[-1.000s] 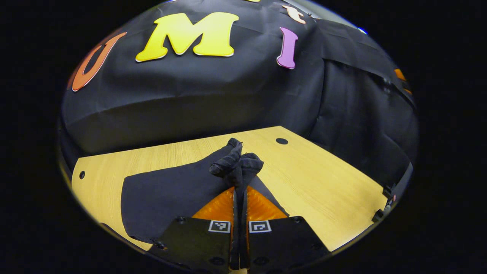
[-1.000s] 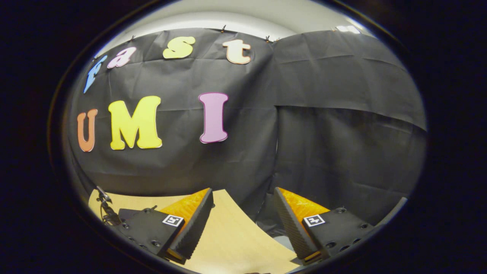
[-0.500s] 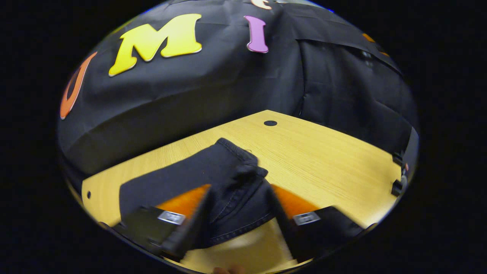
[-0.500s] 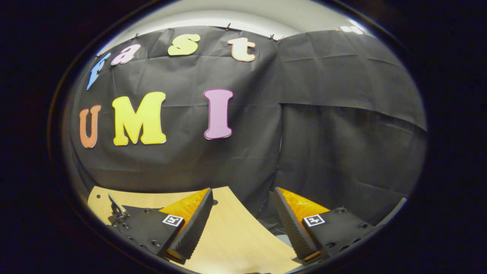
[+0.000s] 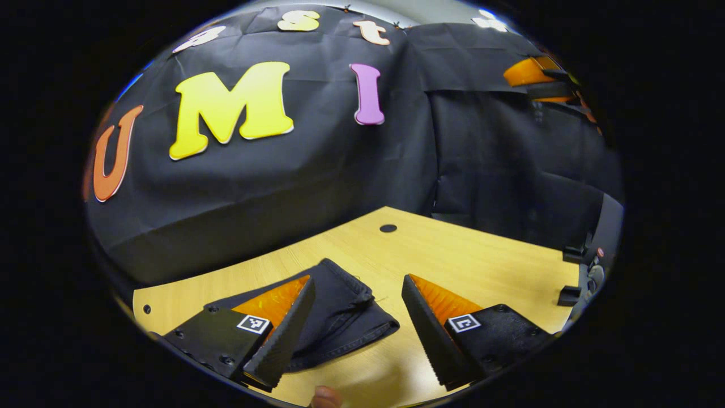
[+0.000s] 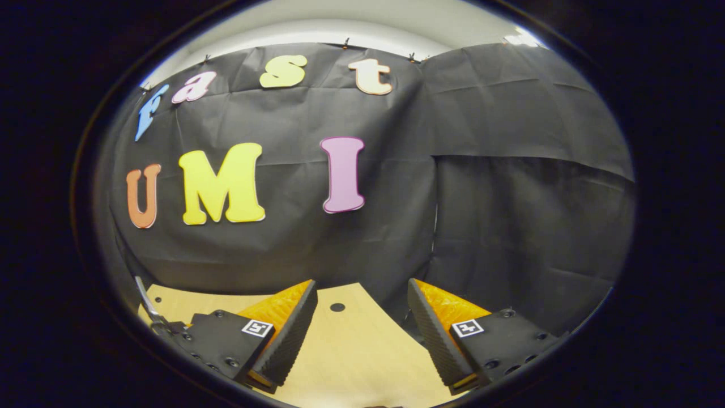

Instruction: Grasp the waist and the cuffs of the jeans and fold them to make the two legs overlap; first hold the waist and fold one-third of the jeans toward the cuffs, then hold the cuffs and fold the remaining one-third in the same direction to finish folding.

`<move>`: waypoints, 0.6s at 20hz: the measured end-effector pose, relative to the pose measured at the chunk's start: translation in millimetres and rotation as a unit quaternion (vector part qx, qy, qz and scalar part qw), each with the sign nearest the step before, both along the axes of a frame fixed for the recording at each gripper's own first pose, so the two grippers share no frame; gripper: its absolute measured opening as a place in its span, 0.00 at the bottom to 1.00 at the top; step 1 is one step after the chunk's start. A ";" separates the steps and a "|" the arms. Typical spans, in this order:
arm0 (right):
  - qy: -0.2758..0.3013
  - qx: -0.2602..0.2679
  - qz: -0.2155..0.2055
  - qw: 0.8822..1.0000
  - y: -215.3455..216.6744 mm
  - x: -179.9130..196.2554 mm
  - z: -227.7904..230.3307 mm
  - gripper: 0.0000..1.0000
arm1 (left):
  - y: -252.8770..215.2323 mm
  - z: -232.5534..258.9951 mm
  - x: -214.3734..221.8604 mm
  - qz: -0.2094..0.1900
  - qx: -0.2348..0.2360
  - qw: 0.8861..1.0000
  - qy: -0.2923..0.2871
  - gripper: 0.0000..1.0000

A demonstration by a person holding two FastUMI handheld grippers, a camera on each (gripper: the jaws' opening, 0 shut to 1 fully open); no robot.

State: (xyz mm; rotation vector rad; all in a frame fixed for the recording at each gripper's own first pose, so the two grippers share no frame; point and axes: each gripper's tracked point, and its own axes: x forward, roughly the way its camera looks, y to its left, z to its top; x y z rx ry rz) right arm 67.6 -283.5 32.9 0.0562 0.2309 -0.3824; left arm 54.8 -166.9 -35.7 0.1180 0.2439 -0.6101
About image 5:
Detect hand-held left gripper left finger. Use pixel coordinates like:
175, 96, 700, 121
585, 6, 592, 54
161, 275, 317, 393

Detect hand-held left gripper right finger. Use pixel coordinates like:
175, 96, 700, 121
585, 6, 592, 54
401, 274, 556, 392

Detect dark grey jeans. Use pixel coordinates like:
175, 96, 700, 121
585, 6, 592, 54
204, 258, 400, 373

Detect white ceiling light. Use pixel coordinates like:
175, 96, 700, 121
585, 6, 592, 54
472, 8, 509, 33

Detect black backdrop cloth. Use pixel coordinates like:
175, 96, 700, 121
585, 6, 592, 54
84, 5, 624, 290

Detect row of black cloth clips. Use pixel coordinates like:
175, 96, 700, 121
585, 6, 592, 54
340, 3, 404, 30

